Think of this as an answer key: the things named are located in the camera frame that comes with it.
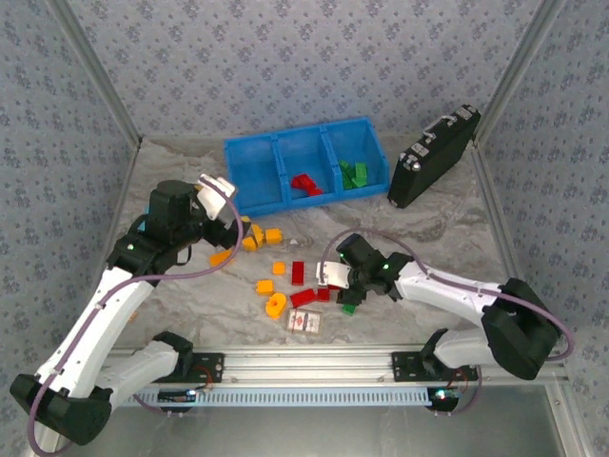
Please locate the yellow round holed lego piece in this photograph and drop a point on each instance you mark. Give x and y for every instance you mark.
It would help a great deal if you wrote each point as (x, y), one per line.
(275, 311)

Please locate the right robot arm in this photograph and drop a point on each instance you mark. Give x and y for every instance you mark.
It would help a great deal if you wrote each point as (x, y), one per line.
(452, 290)

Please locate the yellow long lego brick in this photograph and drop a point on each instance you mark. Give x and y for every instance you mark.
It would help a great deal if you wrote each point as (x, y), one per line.
(221, 259)

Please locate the red long lego brick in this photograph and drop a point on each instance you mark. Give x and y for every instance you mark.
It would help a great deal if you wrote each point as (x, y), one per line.
(300, 181)
(298, 272)

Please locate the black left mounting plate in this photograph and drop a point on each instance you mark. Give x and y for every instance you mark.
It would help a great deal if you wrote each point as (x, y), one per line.
(209, 366)

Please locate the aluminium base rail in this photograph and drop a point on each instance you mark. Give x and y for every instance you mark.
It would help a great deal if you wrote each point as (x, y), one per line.
(304, 364)

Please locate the black mounting plate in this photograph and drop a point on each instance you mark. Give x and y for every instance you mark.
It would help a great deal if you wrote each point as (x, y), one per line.
(404, 366)
(209, 366)

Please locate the black hard case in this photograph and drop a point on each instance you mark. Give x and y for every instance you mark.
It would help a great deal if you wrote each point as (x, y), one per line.
(428, 166)

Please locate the small printed card box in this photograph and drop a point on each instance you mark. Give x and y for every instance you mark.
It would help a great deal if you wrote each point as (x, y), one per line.
(304, 322)

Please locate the yellow cube lego brick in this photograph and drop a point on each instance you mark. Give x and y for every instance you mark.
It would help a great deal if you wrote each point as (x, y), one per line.
(273, 237)

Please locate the red square lego brick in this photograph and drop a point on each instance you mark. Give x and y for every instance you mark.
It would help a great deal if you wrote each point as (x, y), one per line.
(305, 188)

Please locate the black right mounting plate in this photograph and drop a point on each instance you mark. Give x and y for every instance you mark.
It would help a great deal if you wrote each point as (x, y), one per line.
(404, 366)

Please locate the red cube lego brick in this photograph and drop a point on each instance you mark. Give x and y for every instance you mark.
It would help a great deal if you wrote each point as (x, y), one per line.
(315, 192)

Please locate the aluminium upright frame post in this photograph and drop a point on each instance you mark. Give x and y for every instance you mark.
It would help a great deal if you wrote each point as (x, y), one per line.
(101, 71)
(516, 71)

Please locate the yellow small square lego brick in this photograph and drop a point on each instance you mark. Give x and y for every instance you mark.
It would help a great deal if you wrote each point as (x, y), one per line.
(279, 269)

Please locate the yellow sloped lego brick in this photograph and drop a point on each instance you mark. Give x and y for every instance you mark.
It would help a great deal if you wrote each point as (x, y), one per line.
(248, 244)

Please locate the yellow half-round lego brick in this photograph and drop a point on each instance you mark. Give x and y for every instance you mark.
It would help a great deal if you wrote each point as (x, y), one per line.
(258, 233)

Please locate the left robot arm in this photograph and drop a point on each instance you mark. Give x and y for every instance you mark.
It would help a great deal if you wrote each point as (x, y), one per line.
(95, 323)

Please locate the small circuit board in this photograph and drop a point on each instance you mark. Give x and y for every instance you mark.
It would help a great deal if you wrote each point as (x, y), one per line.
(176, 395)
(442, 394)

